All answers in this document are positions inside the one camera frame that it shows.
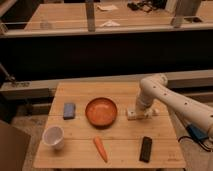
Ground white crumpled paper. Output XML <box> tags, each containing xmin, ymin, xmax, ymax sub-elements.
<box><xmin>100</xmin><ymin>20</ymin><xmax>120</xmax><ymax>27</ymax></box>

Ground black cable on floor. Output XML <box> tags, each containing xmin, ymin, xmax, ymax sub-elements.
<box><xmin>177</xmin><ymin>134</ymin><xmax>213</xmax><ymax>152</ymax></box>

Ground grey metal post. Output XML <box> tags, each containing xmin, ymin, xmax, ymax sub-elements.
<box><xmin>85</xmin><ymin>0</ymin><xmax>95</xmax><ymax>32</ymax></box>
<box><xmin>171</xmin><ymin>0</ymin><xmax>202</xmax><ymax>28</ymax></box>

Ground black cables pile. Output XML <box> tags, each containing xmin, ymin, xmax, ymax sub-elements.
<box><xmin>127</xmin><ymin>0</ymin><xmax>166</xmax><ymax>13</ymax></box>

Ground small wooden table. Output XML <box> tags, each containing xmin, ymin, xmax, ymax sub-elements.
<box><xmin>34</xmin><ymin>82</ymin><xmax>186</xmax><ymax>169</ymax></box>

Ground blue box on floor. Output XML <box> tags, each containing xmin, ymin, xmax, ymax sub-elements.
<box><xmin>186</xmin><ymin>124</ymin><xmax>208</xmax><ymax>142</ymax></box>

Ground brown cardboard box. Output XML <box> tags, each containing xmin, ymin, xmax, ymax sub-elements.
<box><xmin>0</xmin><ymin>120</ymin><xmax>30</xmax><ymax>171</ymax></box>

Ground blue sponge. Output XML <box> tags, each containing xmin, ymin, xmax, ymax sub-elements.
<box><xmin>63</xmin><ymin>103</ymin><xmax>75</xmax><ymax>120</ymax></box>

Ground orange ceramic bowl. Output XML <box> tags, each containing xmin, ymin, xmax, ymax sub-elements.
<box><xmin>85</xmin><ymin>97</ymin><xmax>118</xmax><ymax>127</ymax></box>

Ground white paper cup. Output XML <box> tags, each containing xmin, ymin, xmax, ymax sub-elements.
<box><xmin>42</xmin><ymin>126</ymin><xmax>64</xmax><ymax>150</ymax></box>

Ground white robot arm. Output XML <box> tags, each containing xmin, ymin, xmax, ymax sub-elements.
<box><xmin>136</xmin><ymin>74</ymin><xmax>213</xmax><ymax>138</ymax></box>

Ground white paper sheet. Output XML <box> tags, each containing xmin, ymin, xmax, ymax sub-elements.
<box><xmin>97</xmin><ymin>5</ymin><xmax>118</xmax><ymax>11</ymax></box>

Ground grey metal post right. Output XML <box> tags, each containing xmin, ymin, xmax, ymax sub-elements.
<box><xmin>171</xmin><ymin>0</ymin><xmax>202</xmax><ymax>28</ymax></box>

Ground orange carrot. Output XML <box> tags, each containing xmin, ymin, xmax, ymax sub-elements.
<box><xmin>93</xmin><ymin>137</ymin><xmax>108</xmax><ymax>162</ymax></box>

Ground black remote control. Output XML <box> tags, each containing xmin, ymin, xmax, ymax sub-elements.
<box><xmin>139</xmin><ymin>136</ymin><xmax>152</xmax><ymax>163</ymax></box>

